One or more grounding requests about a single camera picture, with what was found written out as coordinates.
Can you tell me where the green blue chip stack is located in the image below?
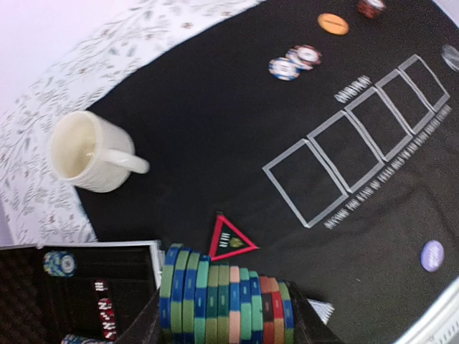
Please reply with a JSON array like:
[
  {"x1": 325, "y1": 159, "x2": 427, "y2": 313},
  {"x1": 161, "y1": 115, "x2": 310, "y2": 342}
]
[{"x1": 158, "y1": 244, "x2": 295, "y2": 344}]

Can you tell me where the poker chip stack front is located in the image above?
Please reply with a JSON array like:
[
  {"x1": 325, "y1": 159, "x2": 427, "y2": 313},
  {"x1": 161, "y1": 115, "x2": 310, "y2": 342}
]
[{"x1": 60, "y1": 334, "x2": 106, "y2": 344}]

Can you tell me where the floral patterned tablecloth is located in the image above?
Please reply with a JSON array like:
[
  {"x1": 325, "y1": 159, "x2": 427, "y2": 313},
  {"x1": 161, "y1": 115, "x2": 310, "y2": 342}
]
[{"x1": 1, "y1": 1, "x2": 255, "y2": 246}]

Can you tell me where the poker chip stack rear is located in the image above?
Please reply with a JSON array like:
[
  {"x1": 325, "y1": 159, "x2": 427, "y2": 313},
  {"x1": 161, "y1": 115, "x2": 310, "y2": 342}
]
[{"x1": 42, "y1": 251, "x2": 77, "y2": 277}]

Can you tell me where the orange black hundred chip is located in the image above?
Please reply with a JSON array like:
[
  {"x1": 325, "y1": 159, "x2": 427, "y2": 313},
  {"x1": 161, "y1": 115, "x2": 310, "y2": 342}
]
[{"x1": 285, "y1": 44, "x2": 321, "y2": 70}]

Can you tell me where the front aluminium rail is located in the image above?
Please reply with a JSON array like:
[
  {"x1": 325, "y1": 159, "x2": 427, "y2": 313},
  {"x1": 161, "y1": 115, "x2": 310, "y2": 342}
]
[{"x1": 395, "y1": 278, "x2": 459, "y2": 344}]

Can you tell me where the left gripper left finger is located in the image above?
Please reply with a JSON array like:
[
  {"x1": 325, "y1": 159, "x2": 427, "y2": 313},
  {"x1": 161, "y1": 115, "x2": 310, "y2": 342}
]
[{"x1": 114, "y1": 290, "x2": 161, "y2": 344}]

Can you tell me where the purple small blind button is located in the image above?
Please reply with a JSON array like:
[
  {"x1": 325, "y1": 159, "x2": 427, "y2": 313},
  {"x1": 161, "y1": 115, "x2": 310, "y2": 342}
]
[{"x1": 420, "y1": 240, "x2": 445, "y2": 272}]

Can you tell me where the black poker table mat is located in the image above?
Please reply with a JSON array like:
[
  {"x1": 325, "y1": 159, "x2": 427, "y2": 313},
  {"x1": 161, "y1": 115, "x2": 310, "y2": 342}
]
[{"x1": 78, "y1": 1, "x2": 458, "y2": 343}]

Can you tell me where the black round dealer button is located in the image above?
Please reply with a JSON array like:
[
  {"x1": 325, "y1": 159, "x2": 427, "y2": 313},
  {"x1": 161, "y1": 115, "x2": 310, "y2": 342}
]
[{"x1": 441, "y1": 44, "x2": 459, "y2": 72}]

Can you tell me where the blue playing card deck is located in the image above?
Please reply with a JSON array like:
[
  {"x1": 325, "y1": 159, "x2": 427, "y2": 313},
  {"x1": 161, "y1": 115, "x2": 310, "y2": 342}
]
[{"x1": 308, "y1": 299, "x2": 335, "y2": 325}]

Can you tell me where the orange big blind button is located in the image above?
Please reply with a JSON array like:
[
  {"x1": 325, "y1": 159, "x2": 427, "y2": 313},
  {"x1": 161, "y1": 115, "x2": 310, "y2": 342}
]
[{"x1": 318, "y1": 13, "x2": 349, "y2": 36}]

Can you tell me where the cream ceramic mug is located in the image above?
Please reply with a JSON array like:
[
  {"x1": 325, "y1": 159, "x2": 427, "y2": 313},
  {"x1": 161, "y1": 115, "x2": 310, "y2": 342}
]
[{"x1": 49, "y1": 110, "x2": 150, "y2": 193}]

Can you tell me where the blue white ten chip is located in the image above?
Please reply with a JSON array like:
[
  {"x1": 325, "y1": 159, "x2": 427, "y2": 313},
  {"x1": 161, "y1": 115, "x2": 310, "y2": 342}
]
[{"x1": 268, "y1": 57, "x2": 300, "y2": 81}]

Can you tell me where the red black triangle token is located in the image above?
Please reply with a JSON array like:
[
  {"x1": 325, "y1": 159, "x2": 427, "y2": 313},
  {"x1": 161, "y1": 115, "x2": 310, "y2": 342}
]
[{"x1": 208, "y1": 212, "x2": 259, "y2": 262}]

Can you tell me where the aluminium poker chip case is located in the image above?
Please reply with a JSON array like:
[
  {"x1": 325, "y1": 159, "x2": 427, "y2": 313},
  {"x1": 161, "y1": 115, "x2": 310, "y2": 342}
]
[{"x1": 1, "y1": 240, "x2": 163, "y2": 343}]

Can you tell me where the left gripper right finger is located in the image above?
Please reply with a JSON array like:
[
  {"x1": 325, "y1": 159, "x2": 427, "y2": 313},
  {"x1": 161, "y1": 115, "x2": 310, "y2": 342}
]
[{"x1": 286, "y1": 282, "x2": 344, "y2": 344}]

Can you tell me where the orange hundred chip stack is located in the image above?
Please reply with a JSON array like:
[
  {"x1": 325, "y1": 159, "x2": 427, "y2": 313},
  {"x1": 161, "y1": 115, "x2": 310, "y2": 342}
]
[{"x1": 357, "y1": 0, "x2": 385, "y2": 19}]

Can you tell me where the poker chip stack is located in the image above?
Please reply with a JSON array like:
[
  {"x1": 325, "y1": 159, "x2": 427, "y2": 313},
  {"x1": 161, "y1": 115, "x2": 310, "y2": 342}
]
[
  {"x1": 42, "y1": 251, "x2": 77, "y2": 277},
  {"x1": 60, "y1": 334, "x2": 106, "y2": 344}
]

